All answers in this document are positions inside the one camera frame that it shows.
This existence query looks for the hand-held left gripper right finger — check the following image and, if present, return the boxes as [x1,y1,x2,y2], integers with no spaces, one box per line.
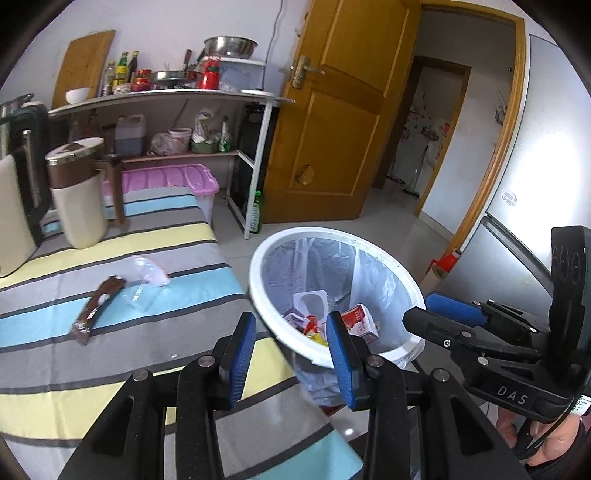
[326,311,532,480]

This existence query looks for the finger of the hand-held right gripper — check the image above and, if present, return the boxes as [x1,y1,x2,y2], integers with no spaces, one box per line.
[426,292,550,344]
[403,307,543,370]

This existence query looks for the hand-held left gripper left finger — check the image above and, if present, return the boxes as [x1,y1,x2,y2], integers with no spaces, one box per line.
[58,311,257,480]

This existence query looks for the red and white carton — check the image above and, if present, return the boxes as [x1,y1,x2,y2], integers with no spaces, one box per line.
[341,304,380,342]

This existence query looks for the white round trash bin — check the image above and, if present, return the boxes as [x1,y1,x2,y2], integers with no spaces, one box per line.
[249,226,428,407]

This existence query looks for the translucent white bin bag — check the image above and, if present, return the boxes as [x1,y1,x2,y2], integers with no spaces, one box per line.
[261,237,414,407]

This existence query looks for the person's right hand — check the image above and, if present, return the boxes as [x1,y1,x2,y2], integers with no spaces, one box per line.
[496,406,585,469]

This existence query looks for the red bottle by fridge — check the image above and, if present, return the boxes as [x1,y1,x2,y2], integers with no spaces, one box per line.
[438,249,462,273]

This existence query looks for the white plastic tray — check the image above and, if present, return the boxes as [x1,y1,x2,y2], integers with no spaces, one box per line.
[293,290,329,324]

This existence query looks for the striped tablecloth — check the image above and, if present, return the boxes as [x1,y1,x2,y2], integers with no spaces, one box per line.
[0,187,365,480]

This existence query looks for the clear plastic cup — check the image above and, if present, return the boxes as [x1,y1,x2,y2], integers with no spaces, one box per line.
[124,255,171,305]

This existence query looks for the silver refrigerator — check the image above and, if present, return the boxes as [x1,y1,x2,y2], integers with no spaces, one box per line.
[434,34,591,333]

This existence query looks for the green glass bottle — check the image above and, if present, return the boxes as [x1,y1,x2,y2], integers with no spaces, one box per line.
[249,191,264,234]

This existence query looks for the long brown wrapper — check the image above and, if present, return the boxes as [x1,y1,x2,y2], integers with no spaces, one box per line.
[69,275,127,346]

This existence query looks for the wooden door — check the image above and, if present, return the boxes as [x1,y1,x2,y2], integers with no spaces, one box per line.
[263,0,421,224]

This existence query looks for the pink lid storage box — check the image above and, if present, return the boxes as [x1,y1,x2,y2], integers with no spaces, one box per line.
[102,163,220,227]

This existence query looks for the beige and brown kettle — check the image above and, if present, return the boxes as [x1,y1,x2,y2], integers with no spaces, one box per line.
[45,137,125,250]

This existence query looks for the black cabinet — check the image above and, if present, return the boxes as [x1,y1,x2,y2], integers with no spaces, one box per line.
[229,104,280,215]

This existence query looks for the white plastic tub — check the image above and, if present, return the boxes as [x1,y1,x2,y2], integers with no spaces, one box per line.
[168,128,192,154]

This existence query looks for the pinkish plastic bag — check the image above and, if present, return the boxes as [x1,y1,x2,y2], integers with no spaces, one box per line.
[148,132,174,157]

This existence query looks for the white plastic bag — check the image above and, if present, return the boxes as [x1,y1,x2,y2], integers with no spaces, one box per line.
[191,107,222,144]

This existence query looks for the white plastic jug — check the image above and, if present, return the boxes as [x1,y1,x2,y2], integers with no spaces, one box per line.
[114,114,146,157]

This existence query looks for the black and cream appliance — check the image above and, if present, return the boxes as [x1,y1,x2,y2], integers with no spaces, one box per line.
[0,102,51,278]

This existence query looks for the white metal shelf rack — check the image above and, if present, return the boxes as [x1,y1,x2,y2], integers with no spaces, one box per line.
[46,88,296,240]

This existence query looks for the translucent white container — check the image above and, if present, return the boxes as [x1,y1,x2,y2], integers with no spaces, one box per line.
[217,58,267,90]

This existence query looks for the red plastic bottle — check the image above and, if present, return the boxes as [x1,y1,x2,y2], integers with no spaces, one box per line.
[198,56,220,89]

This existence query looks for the steel pan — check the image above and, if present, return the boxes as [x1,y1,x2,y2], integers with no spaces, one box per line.
[151,70,197,88]

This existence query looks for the steel mixing bowl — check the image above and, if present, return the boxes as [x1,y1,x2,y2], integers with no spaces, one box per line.
[203,37,258,60]

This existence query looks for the wooden cutting board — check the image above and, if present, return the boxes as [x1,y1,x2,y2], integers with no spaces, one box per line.
[52,30,116,110]

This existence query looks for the wooden door frame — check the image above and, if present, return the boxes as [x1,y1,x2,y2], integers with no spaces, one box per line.
[413,4,527,250]

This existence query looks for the brass door handle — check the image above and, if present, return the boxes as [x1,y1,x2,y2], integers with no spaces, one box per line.
[292,55,326,88]

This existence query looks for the white wall cable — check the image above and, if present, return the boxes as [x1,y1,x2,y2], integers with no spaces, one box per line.
[261,0,284,90]

